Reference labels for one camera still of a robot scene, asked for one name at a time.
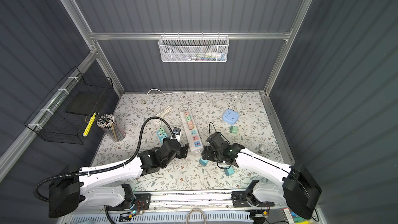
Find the teal power strip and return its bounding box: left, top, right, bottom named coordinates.
left=157, top=130, right=168, bottom=145

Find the green plug adapter right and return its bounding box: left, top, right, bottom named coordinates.
left=230, top=126, right=238, bottom=134

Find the white cable of white strip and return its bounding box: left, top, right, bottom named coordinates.
left=139, top=88, right=187, bottom=111

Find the pencil cup holder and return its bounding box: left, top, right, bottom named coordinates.
left=96, top=114, right=126, bottom=142

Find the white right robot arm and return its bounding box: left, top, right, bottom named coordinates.
left=202, top=132, right=322, bottom=219

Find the yellow marker pen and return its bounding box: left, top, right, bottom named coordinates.
left=83, top=112, right=97, bottom=137

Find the coiled white cable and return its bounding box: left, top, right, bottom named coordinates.
left=153, top=104, right=175, bottom=122

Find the blue square power socket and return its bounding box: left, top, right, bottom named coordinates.
left=222, top=109, right=239, bottom=125

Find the white wire mesh basket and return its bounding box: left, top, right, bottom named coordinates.
left=158, top=35, right=230, bottom=63

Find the white multicolour power strip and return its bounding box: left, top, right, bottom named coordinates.
left=180, top=110, right=204, bottom=153

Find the black wire mesh basket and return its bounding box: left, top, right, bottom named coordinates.
left=24, top=67, right=115, bottom=145

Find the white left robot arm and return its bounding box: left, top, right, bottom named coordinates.
left=33, top=116, right=189, bottom=218

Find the dusty pink plug adapter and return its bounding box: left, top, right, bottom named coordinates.
left=187, top=120, right=194, bottom=130

